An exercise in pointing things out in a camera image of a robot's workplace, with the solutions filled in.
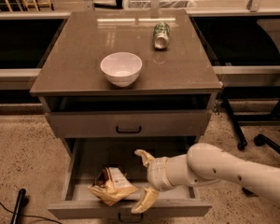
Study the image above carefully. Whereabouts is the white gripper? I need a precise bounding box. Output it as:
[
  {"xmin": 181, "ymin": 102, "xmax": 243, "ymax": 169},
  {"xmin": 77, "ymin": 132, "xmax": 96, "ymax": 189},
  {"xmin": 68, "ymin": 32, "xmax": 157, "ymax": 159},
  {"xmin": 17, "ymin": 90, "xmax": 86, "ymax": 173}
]
[{"xmin": 131, "ymin": 149, "xmax": 169, "ymax": 214}]

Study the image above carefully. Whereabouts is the brown yellow chip bag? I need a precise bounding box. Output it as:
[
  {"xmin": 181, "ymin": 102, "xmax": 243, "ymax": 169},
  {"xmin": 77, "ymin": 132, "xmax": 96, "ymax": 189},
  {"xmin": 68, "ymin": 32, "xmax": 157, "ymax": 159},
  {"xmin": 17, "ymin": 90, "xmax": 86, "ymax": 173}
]
[{"xmin": 88, "ymin": 167, "xmax": 138, "ymax": 206}]

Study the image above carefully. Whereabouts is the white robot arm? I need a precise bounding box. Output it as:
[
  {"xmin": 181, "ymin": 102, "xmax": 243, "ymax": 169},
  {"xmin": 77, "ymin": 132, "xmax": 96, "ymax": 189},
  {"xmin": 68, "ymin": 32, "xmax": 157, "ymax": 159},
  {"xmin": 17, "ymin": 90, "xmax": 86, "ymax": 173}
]
[{"xmin": 132, "ymin": 143, "xmax": 280, "ymax": 214}]

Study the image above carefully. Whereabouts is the grey open lower drawer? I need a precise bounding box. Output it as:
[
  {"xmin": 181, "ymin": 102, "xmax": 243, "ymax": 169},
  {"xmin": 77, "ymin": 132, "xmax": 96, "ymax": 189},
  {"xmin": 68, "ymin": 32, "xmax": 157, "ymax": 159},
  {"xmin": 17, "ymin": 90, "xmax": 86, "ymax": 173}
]
[{"xmin": 49, "ymin": 137, "xmax": 211, "ymax": 223}]

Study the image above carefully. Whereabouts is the grey closed upper drawer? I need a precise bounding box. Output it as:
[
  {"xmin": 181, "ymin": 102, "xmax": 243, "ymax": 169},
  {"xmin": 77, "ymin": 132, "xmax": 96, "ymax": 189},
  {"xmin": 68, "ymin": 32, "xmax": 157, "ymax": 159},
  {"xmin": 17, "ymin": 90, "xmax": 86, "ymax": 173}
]
[{"xmin": 46, "ymin": 111, "xmax": 211, "ymax": 138}]

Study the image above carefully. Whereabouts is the grey drawer cabinet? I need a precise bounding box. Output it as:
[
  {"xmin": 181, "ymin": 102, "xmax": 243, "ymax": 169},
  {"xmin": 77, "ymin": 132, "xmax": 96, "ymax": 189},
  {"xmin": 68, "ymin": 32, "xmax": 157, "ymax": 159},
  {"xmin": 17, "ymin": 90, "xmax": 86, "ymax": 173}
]
[{"xmin": 29, "ymin": 9, "xmax": 224, "ymax": 224}]

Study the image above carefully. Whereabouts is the white ceramic bowl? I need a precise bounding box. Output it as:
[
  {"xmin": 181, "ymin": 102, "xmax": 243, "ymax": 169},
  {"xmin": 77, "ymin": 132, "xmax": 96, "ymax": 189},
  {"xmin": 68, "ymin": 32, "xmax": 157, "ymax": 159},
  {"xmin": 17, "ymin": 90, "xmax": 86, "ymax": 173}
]
[{"xmin": 100, "ymin": 52, "xmax": 143, "ymax": 88}]

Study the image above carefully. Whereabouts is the black chair base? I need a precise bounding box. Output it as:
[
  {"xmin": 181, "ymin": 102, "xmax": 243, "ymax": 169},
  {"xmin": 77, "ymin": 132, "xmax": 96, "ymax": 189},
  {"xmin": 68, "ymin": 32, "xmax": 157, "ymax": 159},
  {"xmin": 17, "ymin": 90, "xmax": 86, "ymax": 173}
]
[{"xmin": 221, "ymin": 97, "xmax": 280, "ymax": 196}]

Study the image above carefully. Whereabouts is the black cylindrical floor object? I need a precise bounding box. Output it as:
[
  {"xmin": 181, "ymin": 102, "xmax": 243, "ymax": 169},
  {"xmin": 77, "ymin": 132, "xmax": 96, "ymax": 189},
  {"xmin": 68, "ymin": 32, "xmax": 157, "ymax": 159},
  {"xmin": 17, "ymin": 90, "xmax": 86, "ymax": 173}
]
[{"xmin": 10, "ymin": 189, "xmax": 26, "ymax": 224}]

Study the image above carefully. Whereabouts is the green soda can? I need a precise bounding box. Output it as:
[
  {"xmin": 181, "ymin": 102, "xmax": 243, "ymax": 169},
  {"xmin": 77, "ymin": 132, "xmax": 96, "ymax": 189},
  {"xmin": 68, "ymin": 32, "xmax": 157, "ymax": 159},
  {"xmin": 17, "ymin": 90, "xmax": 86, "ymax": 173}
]
[{"xmin": 153, "ymin": 22, "xmax": 170, "ymax": 49}]

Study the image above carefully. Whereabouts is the black floor cable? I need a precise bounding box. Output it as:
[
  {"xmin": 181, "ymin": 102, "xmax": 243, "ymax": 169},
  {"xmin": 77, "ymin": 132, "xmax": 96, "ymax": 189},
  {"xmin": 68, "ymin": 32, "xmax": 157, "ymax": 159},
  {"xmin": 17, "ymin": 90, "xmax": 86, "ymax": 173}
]
[{"xmin": 0, "ymin": 187, "xmax": 63, "ymax": 224}]

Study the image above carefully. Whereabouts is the wire mesh basket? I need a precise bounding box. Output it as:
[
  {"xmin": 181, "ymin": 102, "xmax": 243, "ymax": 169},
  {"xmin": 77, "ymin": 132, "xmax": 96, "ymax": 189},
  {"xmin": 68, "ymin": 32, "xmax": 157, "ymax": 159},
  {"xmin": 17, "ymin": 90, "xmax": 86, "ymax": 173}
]
[{"xmin": 123, "ymin": 0, "xmax": 197, "ymax": 9}]

